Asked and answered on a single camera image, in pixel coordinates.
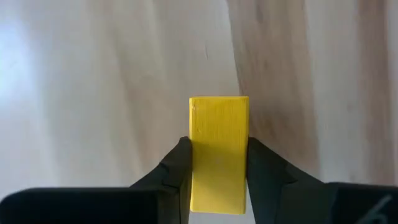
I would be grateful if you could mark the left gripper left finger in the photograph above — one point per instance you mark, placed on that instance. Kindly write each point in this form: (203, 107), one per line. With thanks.
(174, 186)

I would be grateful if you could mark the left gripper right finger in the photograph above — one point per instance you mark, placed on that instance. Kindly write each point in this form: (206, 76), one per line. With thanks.
(273, 193)

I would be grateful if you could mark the yellow rectangular block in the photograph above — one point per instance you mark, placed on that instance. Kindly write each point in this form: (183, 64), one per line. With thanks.
(219, 140)

